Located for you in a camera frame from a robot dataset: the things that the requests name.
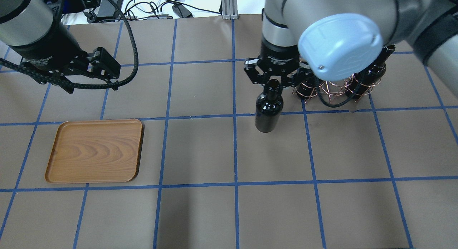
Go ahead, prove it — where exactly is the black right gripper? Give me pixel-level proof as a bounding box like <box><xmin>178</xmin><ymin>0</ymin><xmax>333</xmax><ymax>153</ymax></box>
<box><xmin>244</xmin><ymin>40</ymin><xmax>312</xmax><ymax>88</ymax></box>

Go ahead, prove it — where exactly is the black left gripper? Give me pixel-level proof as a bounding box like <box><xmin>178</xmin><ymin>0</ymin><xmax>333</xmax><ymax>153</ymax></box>
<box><xmin>17</xmin><ymin>35</ymin><xmax>121</xmax><ymax>91</ymax></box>

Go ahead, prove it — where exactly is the dark wine bottle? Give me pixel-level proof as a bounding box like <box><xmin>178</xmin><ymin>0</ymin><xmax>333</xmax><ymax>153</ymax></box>
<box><xmin>296</xmin><ymin>76</ymin><xmax>318</xmax><ymax>100</ymax></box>
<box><xmin>345</xmin><ymin>45</ymin><xmax>396</xmax><ymax>101</ymax></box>
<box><xmin>255</xmin><ymin>79</ymin><xmax>284</xmax><ymax>133</ymax></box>

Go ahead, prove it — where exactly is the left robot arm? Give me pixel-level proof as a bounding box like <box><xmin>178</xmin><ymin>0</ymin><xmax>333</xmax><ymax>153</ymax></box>
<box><xmin>0</xmin><ymin>0</ymin><xmax>121</xmax><ymax>94</ymax></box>

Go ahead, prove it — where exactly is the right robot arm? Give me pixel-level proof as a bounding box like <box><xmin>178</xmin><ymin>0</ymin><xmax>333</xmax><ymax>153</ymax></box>
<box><xmin>245</xmin><ymin>0</ymin><xmax>457</xmax><ymax>95</ymax></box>

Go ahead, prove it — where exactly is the wooden tray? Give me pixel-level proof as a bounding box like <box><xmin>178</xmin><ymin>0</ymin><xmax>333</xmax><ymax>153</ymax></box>
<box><xmin>44</xmin><ymin>119</ymin><xmax>144</xmax><ymax>184</ymax></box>

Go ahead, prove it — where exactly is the black adapter on desk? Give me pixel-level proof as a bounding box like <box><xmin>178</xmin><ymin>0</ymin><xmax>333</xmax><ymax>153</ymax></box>
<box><xmin>172</xmin><ymin>4</ymin><xmax>193</xmax><ymax>19</ymax></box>

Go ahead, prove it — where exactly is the brown paper table mat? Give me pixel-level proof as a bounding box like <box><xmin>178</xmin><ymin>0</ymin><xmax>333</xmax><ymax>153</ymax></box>
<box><xmin>0</xmin><ymin>15</ymin><xmax>458</xmax><ymax>249</ymax></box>

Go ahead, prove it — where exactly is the copper wire bottle basket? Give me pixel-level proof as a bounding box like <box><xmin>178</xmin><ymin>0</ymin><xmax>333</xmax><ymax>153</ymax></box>
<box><xmin>293</xmin><ymin>62</ymin><xmax>363</xmax><ymax>104</ymax></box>

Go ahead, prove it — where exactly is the black braided cable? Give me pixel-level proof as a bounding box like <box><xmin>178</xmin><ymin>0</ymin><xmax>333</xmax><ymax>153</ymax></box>
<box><xmin>0</xmin><ymin>0</ymin><xmax>139</xmax><ymax>91</ymax></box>

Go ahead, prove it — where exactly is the aluminium frame post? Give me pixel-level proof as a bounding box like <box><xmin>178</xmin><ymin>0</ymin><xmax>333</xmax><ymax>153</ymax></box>
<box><xmin>221</xmin><ymin>0</ymin><xmax>239</xmax><ymax>20</ymax></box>

